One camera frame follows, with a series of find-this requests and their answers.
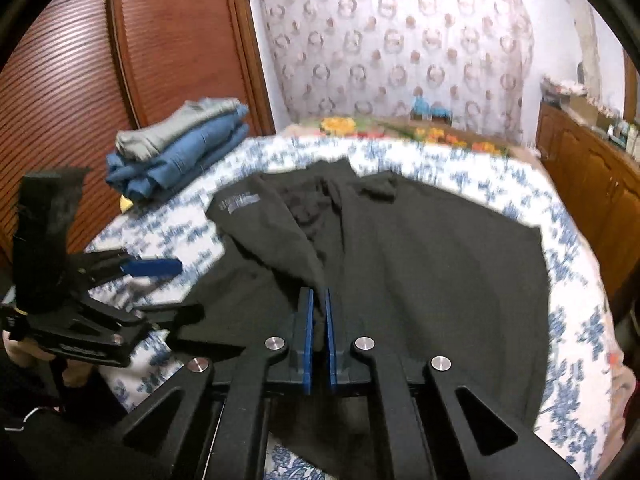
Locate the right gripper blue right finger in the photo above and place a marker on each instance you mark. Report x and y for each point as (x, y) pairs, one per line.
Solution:
(338, 345)

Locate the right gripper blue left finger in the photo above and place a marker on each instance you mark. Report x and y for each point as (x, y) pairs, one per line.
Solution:
(302, 341)

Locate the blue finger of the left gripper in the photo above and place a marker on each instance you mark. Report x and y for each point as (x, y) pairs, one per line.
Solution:
(151, 268)
(178, 313)

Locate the black shorts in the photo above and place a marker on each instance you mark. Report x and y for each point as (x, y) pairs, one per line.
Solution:
(445, 305)

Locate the person left hand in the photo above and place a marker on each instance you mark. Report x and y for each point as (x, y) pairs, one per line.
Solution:
(26, 352)

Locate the yellow plush toy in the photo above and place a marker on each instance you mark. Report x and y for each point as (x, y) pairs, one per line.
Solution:
(125, 204)

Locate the folded blue jeans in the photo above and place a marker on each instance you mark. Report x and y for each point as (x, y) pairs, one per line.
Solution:
(178, 165)

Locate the folded grey pants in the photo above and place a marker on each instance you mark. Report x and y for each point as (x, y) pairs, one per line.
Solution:
(145, 143)

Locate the colourful floral blanket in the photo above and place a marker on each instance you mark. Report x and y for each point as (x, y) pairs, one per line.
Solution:
(422, 131)

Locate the brown louvered wardrobe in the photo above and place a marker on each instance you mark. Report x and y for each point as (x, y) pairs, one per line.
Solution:
(74, 72)

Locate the blue floral bed sheet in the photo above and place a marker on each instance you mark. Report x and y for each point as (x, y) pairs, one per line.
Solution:
(574, 414)

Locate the pink circle pattern curtain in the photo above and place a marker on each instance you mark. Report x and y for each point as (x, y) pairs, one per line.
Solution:
(372, 57)

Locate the long wooden cabinet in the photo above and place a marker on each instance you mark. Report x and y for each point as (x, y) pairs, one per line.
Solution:
(599, 186)

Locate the stack of papers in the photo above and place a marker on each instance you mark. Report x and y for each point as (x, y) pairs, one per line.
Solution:
(554, 90)

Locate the cardboard box on cabinet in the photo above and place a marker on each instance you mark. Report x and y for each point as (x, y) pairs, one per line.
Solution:
(591, 113)

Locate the beige side curtain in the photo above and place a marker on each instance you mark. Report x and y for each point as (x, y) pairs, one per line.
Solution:
(586, 28)

